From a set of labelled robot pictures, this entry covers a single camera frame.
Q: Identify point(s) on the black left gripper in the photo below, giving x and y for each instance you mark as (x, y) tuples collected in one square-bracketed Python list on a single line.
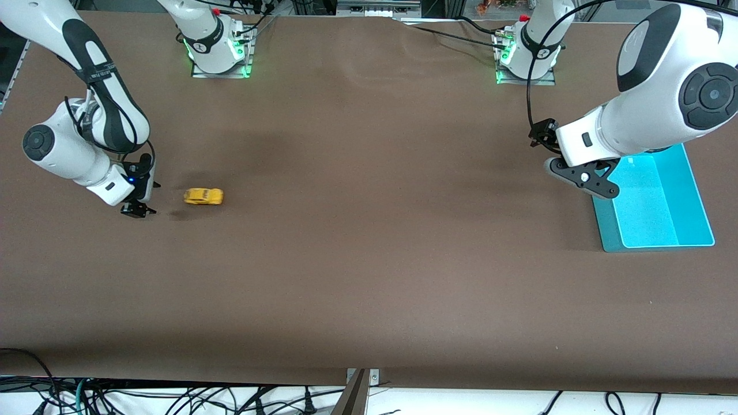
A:
[(544, 132)]

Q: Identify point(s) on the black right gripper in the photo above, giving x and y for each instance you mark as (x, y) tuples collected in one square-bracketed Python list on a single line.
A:
[(141, 185)]

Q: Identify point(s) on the yellow toy beetle car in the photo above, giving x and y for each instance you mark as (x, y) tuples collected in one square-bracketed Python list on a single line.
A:
[(203, 196)]

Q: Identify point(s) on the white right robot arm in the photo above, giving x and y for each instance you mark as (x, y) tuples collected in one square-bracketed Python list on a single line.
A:
[(63, 155)]

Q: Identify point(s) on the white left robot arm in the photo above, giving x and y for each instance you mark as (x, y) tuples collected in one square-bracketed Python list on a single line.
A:
[(663, 115)]

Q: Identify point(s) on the colourful background items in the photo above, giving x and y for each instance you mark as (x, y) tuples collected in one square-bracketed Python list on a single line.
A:
[(501, 4)]

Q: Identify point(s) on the teal plastic storage bin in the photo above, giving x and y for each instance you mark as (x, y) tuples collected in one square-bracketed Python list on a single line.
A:
[(657, 213)]

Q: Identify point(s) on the black power plug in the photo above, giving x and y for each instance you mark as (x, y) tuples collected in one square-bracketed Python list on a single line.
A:
[(260, 406), (308, 403)]

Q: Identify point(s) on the dark metal beam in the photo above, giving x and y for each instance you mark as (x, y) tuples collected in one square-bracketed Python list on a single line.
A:
[(351, 400)]

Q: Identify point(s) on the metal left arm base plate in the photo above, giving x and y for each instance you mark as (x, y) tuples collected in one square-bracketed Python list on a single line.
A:
[(527, 82)]

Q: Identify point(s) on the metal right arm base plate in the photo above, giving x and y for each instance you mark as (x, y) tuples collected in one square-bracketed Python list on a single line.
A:
[(222, 75)]

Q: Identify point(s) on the grey metal frame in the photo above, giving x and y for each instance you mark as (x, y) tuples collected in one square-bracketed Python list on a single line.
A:
[(377, 7)]

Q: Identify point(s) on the small metal table bracket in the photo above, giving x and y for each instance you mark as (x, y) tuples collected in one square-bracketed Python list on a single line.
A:
[(375, 377)]

